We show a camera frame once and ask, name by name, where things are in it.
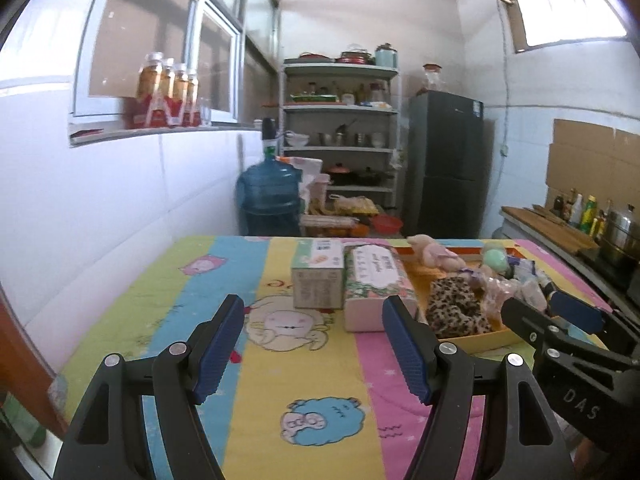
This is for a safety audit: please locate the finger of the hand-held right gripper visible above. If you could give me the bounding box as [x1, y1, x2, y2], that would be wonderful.
[545, 290, 640, 356]
[501, 298, 635, 377]

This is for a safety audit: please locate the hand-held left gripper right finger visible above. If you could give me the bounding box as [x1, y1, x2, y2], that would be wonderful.
[382, 295, 573, 480]

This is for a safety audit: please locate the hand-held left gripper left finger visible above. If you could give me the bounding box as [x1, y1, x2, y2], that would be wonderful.
[52, 294, 246, 480]

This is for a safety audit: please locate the leopard print scrunchie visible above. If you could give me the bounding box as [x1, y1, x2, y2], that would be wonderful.
[425, 275, 493, 339]

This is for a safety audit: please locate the orange-rimmed cardboard box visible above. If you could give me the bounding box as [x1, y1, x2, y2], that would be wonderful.
[390, 239, 571, 351]

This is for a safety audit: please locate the mint green soft ball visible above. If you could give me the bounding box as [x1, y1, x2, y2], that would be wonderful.
[482, 249, 510, 275]

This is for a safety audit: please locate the beige plush bear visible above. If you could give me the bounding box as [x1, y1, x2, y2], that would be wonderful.
[406, 234, 466, 275]

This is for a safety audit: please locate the grey kitchen counter cabinet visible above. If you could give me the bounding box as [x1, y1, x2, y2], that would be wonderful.
[500, 207, 640, 311]

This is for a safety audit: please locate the black induction cooker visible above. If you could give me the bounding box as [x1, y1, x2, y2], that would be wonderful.
[580, 250, 640, 291]

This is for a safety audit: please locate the floral tissue pack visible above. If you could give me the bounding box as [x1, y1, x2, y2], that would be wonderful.
[342, 244, 418, 333]

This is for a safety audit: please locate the wooden cutting board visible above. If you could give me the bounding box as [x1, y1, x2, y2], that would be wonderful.
[502, 205, 601, 256]

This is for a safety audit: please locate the steel steamer pot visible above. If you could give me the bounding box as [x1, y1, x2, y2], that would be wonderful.
[597, 205, 640, 266]

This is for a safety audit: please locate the green white carton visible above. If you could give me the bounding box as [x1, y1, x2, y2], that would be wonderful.
[291, 239, 346, 309]

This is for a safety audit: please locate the cardboard sheet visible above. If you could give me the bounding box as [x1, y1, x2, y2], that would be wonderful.
[545, 118, 640, 211]

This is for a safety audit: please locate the wrapped noodle bundle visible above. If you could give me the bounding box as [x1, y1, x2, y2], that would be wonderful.
[300, 215, 358, 228]

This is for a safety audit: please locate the bag of eggs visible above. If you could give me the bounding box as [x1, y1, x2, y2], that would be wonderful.
[334, 196, 377, 216]

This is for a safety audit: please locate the blue water jug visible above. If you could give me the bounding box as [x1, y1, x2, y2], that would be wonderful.
[236, 157, 303, 237]

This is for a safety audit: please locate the black wok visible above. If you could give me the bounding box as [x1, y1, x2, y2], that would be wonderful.
[356, 167, 396, 186]

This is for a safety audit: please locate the dark refrigerator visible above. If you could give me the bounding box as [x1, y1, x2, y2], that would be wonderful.
[404, 91, 485, 240]

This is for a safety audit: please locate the black pot with red lid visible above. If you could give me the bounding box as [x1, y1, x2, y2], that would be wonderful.
[328, 163, 357, 186]

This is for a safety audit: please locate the white sack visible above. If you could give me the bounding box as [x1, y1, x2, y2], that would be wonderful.
[287, 156, 323, 186]

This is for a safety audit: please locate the grey metal shelving unit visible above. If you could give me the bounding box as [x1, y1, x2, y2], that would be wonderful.
[280, 57, 402, 211]

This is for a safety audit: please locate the glass jar with red lid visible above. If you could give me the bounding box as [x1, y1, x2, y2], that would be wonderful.
[422, 63, 444, 93]

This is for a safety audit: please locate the sliding window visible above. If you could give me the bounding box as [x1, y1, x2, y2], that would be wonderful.
[70, 0, 246, 121]

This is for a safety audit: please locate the red pot with glass lid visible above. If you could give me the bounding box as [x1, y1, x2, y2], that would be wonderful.
[340, 45, 373, 64]

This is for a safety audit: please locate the small skylight window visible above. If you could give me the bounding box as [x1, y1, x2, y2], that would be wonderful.
[495, 0, 628, 53]

